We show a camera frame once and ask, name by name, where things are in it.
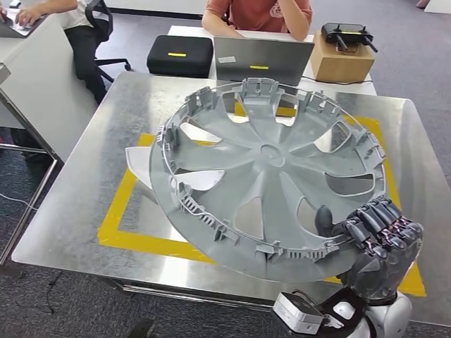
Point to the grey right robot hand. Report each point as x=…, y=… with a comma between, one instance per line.
x=380, y=252

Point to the grey plastic wheel cover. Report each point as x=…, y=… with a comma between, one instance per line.
x=267, y=186

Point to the white teardrop plastic part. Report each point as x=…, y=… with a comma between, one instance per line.
x=139, y=165

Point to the steel workbench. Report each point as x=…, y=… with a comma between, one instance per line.
x=88, y=196

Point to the brown cardboard box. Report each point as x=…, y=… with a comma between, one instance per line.
x=338, y=65

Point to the black router with antennas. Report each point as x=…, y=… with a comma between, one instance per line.
x=347, y=32

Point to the grey laptop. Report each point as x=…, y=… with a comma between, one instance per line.
x=264, y=58

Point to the person at grey laptop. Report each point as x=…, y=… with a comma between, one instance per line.
x=254, y=14

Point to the dark grey robot foot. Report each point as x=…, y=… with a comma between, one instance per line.
x=140, y=329

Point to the black zip case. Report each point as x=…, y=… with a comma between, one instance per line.
x=180, y=58

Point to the black office chair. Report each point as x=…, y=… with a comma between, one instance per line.
x=102, y=18

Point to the person at side desk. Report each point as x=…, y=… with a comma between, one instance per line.
x=82, y=51

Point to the pale side desk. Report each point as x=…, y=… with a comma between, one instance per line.
x=42, y=93

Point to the silver laptop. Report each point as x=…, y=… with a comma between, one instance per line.
x=13, y=25

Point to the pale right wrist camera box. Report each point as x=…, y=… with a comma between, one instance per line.
x=298, y=312

